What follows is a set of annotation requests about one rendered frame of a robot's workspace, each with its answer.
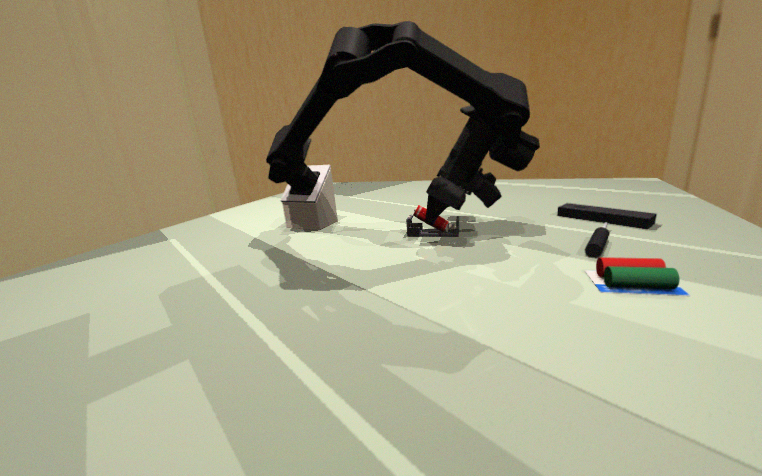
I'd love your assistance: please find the black rectangular bar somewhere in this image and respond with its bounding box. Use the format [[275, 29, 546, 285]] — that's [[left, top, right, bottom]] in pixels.
[[557, 203, 656, 229]]

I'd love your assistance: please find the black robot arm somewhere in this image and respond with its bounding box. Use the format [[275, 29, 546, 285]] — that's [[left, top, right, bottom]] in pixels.
[[266, 21, 540, 195]]

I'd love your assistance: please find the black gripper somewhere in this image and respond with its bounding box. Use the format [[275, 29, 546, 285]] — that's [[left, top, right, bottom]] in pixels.
[[425, 142, 485, 225]]

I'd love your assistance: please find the red and blue cylinder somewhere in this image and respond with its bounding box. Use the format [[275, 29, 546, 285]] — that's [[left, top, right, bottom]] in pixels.
[[413, 205, 449, 232]]

